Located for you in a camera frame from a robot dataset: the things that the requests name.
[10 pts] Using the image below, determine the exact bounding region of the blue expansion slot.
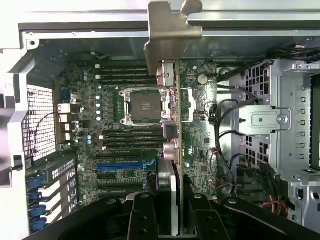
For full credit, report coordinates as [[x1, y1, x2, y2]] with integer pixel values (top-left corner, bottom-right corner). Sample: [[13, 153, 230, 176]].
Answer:
[[96, 160, 149, 171]]

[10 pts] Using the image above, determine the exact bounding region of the green motherboard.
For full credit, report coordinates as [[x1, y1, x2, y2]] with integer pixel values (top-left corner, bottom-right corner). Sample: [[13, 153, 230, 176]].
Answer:
[[53, 58, 219, 209]]

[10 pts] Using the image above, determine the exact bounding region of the CPU socket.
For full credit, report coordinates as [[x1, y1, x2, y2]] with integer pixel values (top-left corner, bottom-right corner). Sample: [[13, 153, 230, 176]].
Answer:
[[119, 88, 171, 126]]

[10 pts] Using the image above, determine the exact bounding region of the metal disk bay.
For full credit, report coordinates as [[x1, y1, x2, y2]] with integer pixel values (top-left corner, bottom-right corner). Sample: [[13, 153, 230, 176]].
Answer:
[[237, 59, 320, 187]]

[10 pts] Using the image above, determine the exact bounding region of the black open PC case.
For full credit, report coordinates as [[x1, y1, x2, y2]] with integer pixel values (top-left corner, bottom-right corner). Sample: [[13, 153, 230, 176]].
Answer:
[[0, 0, 320, 240]]

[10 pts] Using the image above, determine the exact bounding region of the black wire loop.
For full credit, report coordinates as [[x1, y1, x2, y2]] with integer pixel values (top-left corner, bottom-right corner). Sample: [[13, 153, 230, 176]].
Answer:
[[214, 98, 242, 177]]

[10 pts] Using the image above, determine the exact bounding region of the thin red black wire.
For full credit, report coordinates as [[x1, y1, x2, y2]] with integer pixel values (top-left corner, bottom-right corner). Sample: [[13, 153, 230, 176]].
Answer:
[[31, 112, 56, 157]]

